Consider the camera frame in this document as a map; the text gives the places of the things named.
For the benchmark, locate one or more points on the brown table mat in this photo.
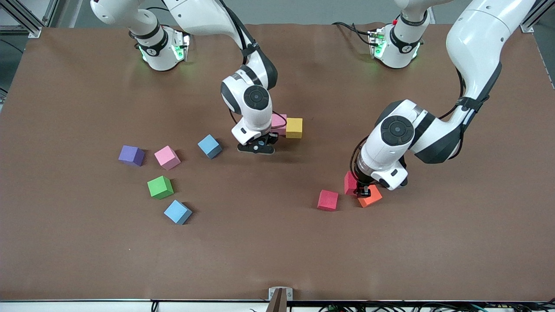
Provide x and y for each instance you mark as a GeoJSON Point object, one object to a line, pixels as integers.
{"type": "Point", "coordinates": [277, 242]}

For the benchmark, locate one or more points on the red foam cube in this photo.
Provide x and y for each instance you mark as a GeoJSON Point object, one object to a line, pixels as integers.
{"type": "Point", "coordinates": [328, 200]}
{"type": "Point", "coordinates": [350, 184]}

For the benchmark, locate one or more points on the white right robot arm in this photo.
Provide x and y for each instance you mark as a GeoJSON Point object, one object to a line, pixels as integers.
{"type": "Point", "coordinates": [204, 19]}

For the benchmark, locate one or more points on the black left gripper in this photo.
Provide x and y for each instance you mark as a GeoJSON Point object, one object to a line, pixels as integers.
{"type": "Point", "coordinates": [360, 188]}

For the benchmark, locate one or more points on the orange foam cube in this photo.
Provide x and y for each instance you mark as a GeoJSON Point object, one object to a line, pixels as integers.
{"type": "Point", "coordinates": [373, 199]}

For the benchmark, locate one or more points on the green foam cube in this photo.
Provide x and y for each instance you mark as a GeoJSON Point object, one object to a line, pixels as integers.
{"type": "Point", "coordinates": [159, 187]}

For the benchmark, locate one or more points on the pink foam cube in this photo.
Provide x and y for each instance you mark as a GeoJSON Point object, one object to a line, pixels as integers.
{"type": "Point", "coordinates": [279, 123]}
{"type": "Point", "coordinates": [167, 157]}

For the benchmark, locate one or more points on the metal clamp bracket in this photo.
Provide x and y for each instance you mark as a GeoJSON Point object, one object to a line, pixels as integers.
{"type": "Point", "coordinates": [279, 299]}

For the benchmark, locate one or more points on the yellow foam cube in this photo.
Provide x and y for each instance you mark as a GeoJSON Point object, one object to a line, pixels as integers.
{"type": "Point", "coordinates": [294, 128]}

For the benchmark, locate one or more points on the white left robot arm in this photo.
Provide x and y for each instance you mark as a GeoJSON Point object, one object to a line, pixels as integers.
{"type": "Point", "coordinates": [477, 39]}

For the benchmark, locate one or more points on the aluminium frame profile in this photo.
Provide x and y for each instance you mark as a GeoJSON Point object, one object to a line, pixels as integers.
{"type": "Point", "coordinates": [528, 27]}
{"type": "Point", "coordinates": [26, 21]}
{"type": "Point", "coordinates": [52, 11]}

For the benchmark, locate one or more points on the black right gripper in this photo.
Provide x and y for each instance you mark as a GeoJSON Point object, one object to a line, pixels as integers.
{"type": "Point", "coordinates": [272, 138]}

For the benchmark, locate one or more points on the purple foam cube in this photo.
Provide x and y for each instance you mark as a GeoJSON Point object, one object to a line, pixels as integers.
{"type": "Point", "coordinates": [130, 154]}

